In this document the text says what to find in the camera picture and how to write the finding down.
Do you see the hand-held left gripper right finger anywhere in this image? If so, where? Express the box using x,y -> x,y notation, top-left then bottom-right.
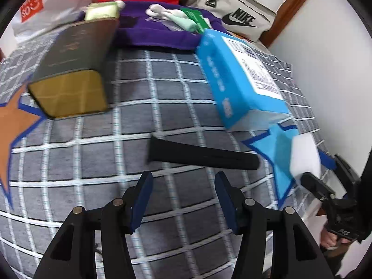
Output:
214,171 -> 330,279

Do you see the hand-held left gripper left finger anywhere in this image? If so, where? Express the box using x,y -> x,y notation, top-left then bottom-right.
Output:
33,171 -> 153,279

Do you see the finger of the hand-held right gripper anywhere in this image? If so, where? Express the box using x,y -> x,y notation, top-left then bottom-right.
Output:
301,173 -> 336,201
318,149 -> 361,181

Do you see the white sponge block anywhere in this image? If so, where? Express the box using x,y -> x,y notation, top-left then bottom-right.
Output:
290,135 -> 322,181

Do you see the purple towel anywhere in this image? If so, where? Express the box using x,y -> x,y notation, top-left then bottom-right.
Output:
112,1 -> 230,50

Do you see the person's right hand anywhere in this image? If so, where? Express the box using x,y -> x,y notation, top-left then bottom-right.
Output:
321,228 -> 348,250

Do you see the person's dark clothing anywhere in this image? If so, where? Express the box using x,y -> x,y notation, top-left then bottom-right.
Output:
320,149 -> 372,279

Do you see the grey grid blanket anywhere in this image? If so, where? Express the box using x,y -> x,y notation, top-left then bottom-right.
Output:
0,20 -> 335,279

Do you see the blue cardboard box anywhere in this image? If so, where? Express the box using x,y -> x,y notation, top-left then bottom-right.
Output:
195,29 -> 291,130

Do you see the green and gold tin box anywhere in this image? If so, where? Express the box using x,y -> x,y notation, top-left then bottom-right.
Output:
27,19 -> 120,120

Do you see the mint green sock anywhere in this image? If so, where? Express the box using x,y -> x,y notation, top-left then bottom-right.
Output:
170,13 -> 204,32

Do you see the grey crossbody bag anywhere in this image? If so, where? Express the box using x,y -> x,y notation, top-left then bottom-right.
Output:
179,0 -> 277,43

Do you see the green card packet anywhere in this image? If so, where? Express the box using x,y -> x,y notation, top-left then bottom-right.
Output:
179,7 -> 210,34

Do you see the pale green packet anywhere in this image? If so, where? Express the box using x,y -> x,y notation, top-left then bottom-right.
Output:
84,1 -> 125,21

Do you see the white plastic shopping bag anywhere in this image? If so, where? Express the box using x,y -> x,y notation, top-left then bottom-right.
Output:
13,0 -> 101,37

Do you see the wooden wall trim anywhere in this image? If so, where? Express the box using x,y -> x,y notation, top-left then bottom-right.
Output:
259,0 -> 322,48

